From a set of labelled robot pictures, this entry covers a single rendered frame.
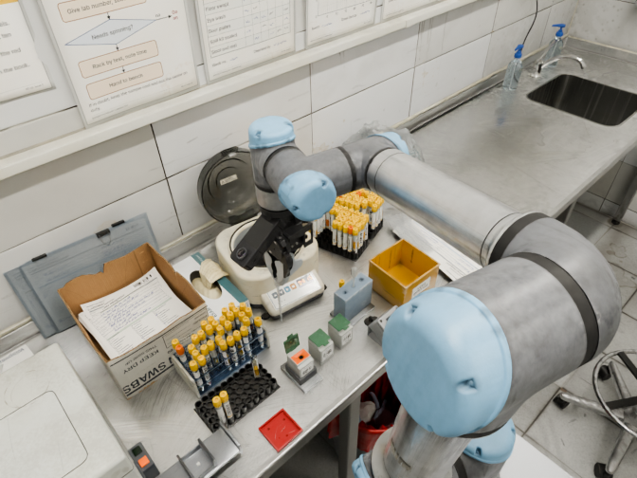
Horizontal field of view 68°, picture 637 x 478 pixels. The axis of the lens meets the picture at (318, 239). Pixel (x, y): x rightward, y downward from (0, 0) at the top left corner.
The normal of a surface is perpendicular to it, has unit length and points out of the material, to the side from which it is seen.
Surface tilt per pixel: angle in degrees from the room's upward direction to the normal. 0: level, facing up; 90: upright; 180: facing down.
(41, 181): 90
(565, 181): 0
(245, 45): 94
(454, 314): 5
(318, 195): 90
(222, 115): 90
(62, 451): 0
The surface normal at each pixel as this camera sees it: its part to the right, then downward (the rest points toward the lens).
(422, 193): -0.72, -0.35
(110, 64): 0.69, 0.54
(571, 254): 0.07, -0.84
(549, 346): 0.34, 0.00
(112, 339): -0.04, -0.72
